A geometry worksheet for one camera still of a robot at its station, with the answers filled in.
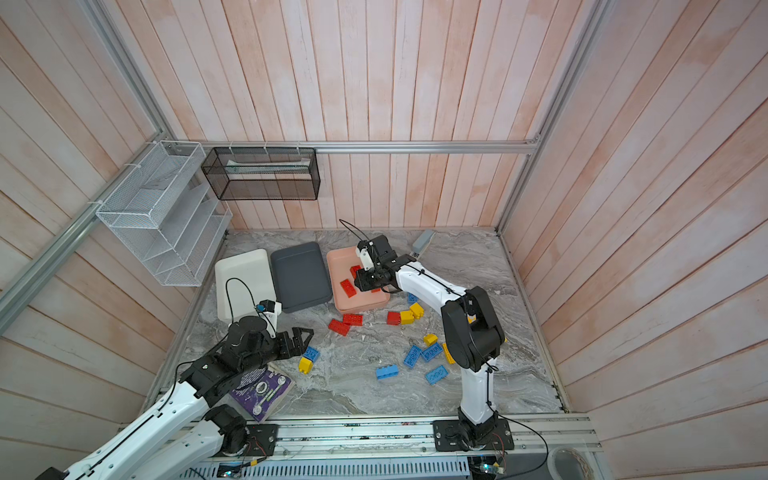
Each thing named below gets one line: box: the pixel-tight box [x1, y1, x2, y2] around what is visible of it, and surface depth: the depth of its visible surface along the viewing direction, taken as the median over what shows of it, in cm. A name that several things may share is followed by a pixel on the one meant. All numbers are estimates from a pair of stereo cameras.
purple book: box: [229, 366, 295, 423], surface depth 80 cm
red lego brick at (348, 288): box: [340, 279, 357, 298], surface depth 103 cm
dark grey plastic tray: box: [270, 242, 333, 313], surface depth 107 cm
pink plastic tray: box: [326, 246, 391, 314], surface depth 103 cm
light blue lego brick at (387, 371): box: [376, 364, 399, 380], surface depth 85 cm
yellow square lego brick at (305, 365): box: [299, 357, 313, 374], surface depth 86 cm
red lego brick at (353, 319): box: [343, 314, 364, 326], surface depth 96 cm
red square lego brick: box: [386, 311, 400, 326], surface depth 99 cm
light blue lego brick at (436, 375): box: [426, 365, 449, 386], surface depth 86 cm
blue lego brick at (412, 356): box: [404, 345, 423, 368], surface depth 89 cm
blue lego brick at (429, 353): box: [421, 342, 443, 361], surface depth 89 cm
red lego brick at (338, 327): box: [328, 318, 350, 336], surface depth 95 cm
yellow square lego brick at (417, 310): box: [410, 302, 425, 319], surface depth 97 cm
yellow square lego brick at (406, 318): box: [400, 310, 414, 325], surface depth 95 cm
